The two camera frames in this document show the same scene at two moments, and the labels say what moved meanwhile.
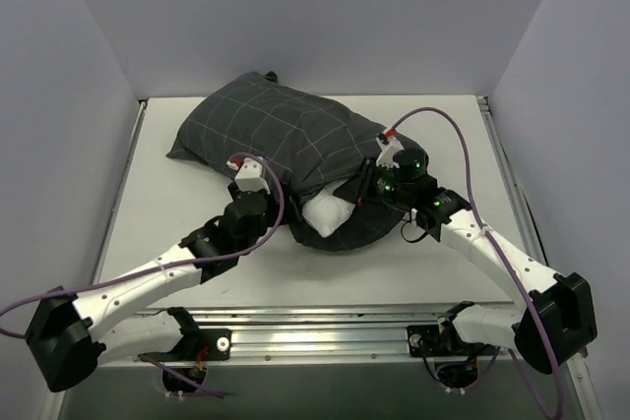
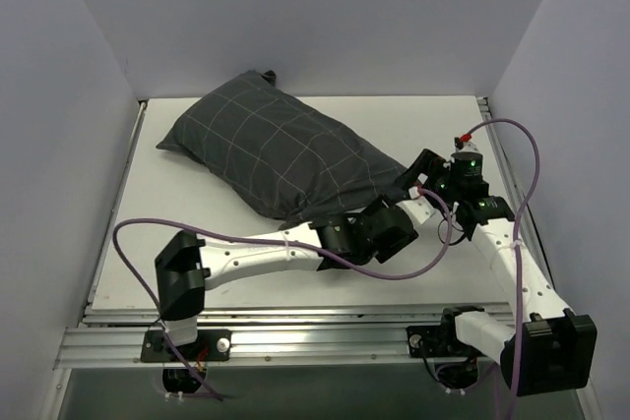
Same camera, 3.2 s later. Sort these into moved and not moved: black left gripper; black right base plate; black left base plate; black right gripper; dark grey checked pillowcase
Moved: black right gripper; black left gripper; dark grey checked pillowcase
Not moved: black left base plate; black right base plate
